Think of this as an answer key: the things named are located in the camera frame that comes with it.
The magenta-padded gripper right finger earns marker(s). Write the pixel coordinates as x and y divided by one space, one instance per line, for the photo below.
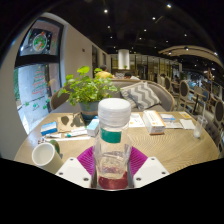
138 160

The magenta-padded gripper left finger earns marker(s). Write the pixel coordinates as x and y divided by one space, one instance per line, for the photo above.
86 160

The clear plastic water bottle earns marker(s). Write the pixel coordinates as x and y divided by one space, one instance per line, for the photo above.
112 146

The white green marker pen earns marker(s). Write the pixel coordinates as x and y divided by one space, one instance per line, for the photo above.
76 133

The teal white small carton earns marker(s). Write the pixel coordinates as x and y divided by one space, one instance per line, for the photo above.
93 127

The white printed leaflet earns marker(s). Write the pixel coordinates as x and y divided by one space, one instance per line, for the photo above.
136 120

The pale green cup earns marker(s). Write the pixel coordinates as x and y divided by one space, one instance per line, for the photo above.
46 158

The white orange box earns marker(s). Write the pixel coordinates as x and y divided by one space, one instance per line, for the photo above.
154 122

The brown paper sheet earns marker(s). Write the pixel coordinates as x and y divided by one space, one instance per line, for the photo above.
68 124

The pill blister pack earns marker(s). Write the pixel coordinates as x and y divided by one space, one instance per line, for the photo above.
41 140

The small blue white box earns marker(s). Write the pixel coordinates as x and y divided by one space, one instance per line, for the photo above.
49 128

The blue white card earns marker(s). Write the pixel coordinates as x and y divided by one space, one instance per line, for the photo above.
167 117

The plain white paper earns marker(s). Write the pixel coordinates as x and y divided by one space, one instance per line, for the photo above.
187 124

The yellow card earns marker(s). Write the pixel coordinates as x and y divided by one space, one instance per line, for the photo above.
185 115

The grey chevron cushion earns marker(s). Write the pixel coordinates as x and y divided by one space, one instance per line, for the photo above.
141 95

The clear plastic cup with straw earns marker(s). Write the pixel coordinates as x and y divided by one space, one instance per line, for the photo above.
199 130

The grey curved sofa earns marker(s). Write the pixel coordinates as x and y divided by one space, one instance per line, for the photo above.
165 95

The green potted plant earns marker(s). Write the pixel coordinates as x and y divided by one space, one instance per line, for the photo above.
86 90

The group of dining chairs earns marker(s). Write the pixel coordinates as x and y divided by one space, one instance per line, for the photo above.
185 90

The person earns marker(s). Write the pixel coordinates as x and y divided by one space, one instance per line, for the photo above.
103 74

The window with colourful stickers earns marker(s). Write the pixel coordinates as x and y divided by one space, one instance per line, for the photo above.
36 83

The group of ceiling lights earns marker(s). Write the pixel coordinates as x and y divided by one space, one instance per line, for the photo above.
169 5

